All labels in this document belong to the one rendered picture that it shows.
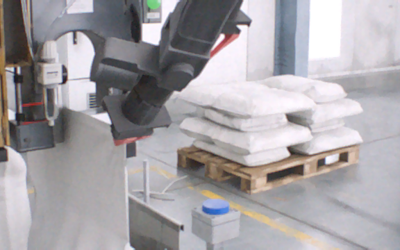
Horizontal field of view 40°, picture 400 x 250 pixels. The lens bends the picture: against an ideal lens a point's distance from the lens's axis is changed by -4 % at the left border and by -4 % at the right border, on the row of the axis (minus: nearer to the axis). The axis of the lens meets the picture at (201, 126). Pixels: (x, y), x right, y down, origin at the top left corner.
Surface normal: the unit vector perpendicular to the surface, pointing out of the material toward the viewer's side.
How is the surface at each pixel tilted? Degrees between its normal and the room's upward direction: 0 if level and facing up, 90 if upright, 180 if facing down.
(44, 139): 90
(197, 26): 125
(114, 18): 90
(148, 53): 50
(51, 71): 90
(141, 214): 90
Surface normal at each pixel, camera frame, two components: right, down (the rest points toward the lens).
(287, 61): -0.80, 0.13
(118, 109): 0.45, -0.53
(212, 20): 0.10, 0.80
